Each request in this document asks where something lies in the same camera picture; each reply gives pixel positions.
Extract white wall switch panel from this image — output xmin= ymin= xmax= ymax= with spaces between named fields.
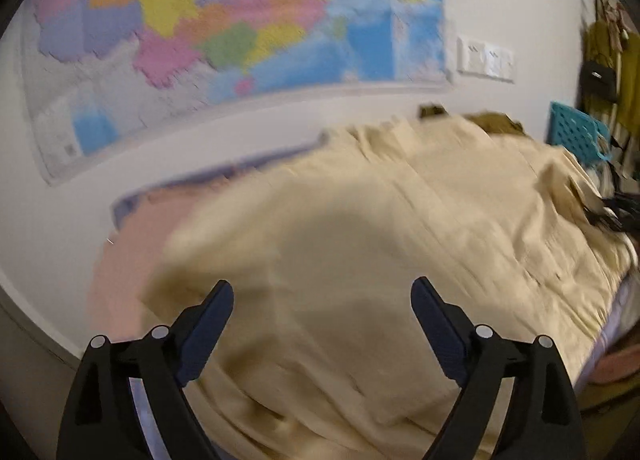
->
xmin=457 ymin=34 xmax=489 ymax=75
xmin=485 ymin=43 xmax=516 ymax=84

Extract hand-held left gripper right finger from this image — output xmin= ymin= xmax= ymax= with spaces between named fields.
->
xmin=410 ymin=277 xmax=586 ymax=460

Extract black cloth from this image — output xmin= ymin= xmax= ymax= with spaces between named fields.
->
xmin=570 ymin=175 xmax=640 ymax=237

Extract olive garment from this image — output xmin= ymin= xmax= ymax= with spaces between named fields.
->
xmin=417 ymin=104 xmax=533 ymax=141

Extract colourful wall map poster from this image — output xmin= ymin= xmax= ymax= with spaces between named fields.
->
xmin=20 ymin=0 xmax=448 ymax=185

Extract black hanging bag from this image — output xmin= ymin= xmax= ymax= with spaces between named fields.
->
xmin=579 ymin=60 xmax=619 ymax=103

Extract blue perforated plastic basket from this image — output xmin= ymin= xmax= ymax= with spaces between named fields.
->
xmin=546 ymin=100 xmax=614 ymax=163

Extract olive hanging clothes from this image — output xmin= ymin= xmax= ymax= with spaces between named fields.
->
xmin=582 ymin=20 xmax=640 ymax=145

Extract cream garment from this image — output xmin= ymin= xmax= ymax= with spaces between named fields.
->
xmin=142 ymin=116 xmax=636 ymax=460

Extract pink cloth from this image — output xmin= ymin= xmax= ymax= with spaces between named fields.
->
xmin=594 ymin=344 xmax=640 ymax=385

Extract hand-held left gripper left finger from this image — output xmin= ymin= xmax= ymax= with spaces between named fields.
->
xmin=56 ymin=280 xmax=235 ymax=460

